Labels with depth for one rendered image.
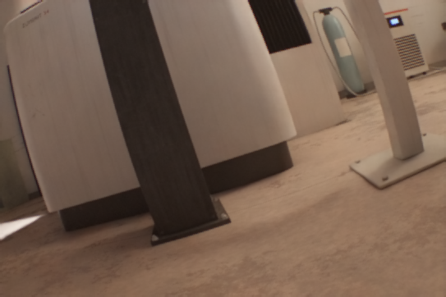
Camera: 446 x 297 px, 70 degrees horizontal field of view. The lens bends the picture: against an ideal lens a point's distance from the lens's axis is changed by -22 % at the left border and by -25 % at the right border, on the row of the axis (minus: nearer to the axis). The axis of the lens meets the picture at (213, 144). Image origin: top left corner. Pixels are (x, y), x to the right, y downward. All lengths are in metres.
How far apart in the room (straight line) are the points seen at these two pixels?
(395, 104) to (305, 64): 1.47
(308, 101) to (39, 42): 1.66
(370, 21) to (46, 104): 1.39
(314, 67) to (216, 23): 1.09
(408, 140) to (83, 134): 1.28
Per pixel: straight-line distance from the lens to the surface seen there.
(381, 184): 0.98
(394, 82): 1.12
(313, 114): 2.51
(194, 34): 1.58
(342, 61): 4.61
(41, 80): 1.81
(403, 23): 4.81
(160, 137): 1.13
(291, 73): 2.50
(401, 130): 1.13
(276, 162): 1.61
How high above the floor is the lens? 0.30
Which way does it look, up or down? 4 degrees down
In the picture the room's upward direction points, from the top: 18 degrees counter-clockwise
